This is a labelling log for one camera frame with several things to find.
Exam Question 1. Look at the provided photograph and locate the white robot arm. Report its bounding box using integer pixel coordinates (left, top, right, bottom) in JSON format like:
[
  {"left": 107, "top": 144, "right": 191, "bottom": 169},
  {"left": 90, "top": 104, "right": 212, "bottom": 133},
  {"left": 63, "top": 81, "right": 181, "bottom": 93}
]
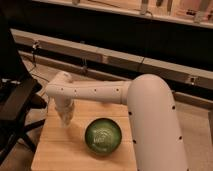
[{"left": 46, "top": 71, "right": 189, "bottom": 171}]

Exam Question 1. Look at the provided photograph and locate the green ceramic bowl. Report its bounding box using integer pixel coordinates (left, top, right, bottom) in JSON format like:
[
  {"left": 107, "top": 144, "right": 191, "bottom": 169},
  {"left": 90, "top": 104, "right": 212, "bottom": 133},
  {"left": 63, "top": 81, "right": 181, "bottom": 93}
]
[{"left": 84, "top": 118, "right": 122, "bottom": 156}]

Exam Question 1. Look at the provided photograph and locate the black floor cable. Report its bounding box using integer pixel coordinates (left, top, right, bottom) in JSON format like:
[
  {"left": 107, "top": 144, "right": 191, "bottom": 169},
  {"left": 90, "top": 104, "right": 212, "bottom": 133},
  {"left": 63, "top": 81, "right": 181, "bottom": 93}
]
[{"left": 20, "top": 54, "right": 51, "bottom": 83}]

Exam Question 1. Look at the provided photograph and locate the black chair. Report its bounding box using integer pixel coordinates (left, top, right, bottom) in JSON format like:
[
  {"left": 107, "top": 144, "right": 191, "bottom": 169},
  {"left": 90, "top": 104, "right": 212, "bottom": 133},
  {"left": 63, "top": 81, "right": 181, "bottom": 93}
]
[{"left": 0, "top": 11, "right": 47, "bottom": 165}]

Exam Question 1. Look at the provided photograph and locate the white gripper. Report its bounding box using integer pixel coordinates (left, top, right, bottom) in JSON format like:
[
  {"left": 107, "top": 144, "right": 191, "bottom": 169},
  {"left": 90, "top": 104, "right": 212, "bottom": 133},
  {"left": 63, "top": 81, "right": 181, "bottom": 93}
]
[{"left": 55, "top": 98, "right": 74, "bottom": 127}]

